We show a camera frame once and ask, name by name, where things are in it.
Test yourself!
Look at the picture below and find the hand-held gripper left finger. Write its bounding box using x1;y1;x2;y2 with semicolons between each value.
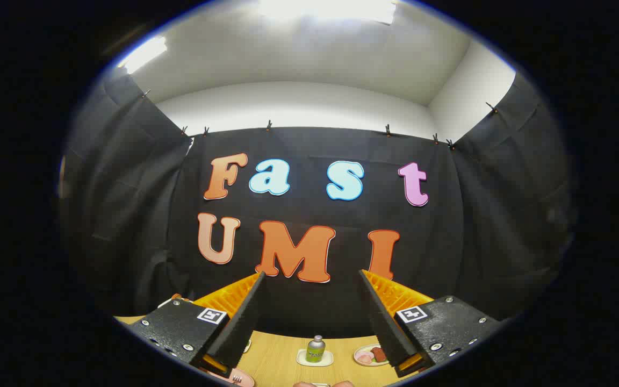
127;271;267;377

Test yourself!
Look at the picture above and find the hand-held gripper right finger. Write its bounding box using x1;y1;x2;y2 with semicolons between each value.
358;270;503;378

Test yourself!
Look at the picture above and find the white oval dish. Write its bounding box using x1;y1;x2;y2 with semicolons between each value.
353;344;391;367

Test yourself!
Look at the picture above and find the pink round plate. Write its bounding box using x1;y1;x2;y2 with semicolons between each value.
198;365;255;387

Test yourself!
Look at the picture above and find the white square coaster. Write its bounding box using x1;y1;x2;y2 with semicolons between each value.
296;349;335;368

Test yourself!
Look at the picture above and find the green soda bottle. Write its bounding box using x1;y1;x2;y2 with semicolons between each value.
306;335;326;363

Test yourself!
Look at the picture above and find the row of black cloth clips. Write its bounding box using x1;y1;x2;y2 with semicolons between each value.
140;89;499;151

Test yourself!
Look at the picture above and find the narrow ceiling light panel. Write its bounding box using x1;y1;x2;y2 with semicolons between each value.
118;35;168;74

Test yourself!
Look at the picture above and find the wide ceiling light panel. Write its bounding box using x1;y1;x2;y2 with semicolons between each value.
258;0;398;25

